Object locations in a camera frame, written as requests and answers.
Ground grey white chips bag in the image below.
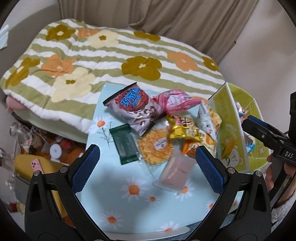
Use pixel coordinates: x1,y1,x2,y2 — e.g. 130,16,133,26
197,100,222,141

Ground yellow gold snack bag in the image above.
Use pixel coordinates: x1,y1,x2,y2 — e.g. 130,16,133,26
166,115,203,142

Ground orange white snack bag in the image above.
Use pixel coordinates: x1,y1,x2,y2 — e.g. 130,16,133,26
181,133,217,158

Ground pale pink wafer packet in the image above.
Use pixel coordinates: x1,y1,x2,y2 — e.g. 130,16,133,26
154,149,197,192

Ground pink striped snack bag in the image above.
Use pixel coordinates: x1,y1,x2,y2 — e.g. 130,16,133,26
152,89,203,114

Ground dark green snack packet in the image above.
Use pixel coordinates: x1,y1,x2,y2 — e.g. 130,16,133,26
109,123,140,165

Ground clear orange crisps packet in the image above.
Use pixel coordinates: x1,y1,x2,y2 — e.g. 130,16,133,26
137,128,173,165

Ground purple red cookie bag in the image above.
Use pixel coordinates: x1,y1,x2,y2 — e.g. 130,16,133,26
103,82,165,136

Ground shrimp flakes snack bag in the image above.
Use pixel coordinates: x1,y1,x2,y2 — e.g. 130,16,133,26
235,102,256,155

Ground person's right hand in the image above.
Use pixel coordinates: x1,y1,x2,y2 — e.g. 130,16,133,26
265,154,295,207

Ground green cardboard snack box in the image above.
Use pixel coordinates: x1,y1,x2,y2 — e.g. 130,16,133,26
209,82,270,173

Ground pink smartphone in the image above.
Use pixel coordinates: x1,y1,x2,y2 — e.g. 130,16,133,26
31,158,44,174

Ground yellow cushion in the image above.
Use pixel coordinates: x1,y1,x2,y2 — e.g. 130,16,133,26
14,154,74,226

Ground white tape roll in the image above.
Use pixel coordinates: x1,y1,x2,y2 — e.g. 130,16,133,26
50,144,62,161

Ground light blue daisy tablecloth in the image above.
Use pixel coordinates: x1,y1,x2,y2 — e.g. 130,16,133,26
77,83,219,236

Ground beige curtain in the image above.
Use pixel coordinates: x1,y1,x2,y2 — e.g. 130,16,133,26
59,0,258,63

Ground floral striped bed quilt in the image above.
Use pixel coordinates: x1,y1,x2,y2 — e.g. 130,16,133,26
1,19,224,133

